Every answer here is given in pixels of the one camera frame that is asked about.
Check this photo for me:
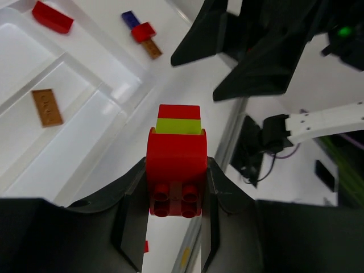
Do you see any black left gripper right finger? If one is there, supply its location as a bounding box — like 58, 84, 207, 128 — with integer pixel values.
201, 158, 363, 272

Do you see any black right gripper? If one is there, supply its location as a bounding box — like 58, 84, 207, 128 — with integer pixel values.
213, 1, 363, 101

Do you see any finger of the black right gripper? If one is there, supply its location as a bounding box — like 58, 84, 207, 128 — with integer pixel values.
171, 1, 245, 67

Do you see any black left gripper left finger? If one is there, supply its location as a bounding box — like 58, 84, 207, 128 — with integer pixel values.
1, 159, 148, 272

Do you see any red arch lego brick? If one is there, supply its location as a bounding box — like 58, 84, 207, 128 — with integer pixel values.
146, 127, 208, 218

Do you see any green lego brick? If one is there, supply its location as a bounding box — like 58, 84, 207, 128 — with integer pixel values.
155, 118, 202, 135

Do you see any brown lego plate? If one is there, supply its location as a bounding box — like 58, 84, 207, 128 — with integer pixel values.
141, 39, 163, 60
31, 89, 64, 127

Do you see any small red lego brick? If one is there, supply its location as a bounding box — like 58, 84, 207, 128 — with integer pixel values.
158, 104, 201, 120

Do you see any red lego brick on table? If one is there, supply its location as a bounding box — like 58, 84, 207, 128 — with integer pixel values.
144, 241, 149, 253

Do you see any red lego brick on plates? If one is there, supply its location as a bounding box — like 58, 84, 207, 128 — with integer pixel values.
131, 22, 156, 43

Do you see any blue lego brick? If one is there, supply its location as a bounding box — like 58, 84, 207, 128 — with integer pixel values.
121, 10, 140, 30

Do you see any white compartment tray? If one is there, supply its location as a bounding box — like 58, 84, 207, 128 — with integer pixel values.
1, 1, 190, 206

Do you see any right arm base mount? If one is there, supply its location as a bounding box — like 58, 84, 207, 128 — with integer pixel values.
230, 114, 293, 187

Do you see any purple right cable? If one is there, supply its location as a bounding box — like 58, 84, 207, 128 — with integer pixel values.
241, 133, 364, 185

